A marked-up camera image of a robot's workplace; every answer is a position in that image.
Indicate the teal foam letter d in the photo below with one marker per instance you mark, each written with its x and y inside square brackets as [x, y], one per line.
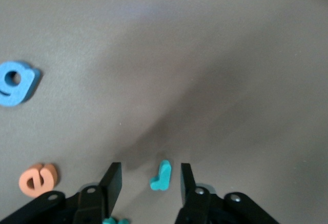
[112, 221]

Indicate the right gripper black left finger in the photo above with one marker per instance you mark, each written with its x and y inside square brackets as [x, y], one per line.
[89, 206]

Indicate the blue foam letter g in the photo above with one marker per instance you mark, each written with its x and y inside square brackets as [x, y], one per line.
[21, 88]

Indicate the teal foam letter r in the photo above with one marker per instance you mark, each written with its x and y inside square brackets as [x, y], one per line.
[162, 180]

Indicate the orange foam letter e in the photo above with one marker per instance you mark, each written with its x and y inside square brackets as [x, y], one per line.
[36, 183]

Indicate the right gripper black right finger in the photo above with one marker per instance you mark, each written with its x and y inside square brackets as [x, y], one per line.
[202, 208]

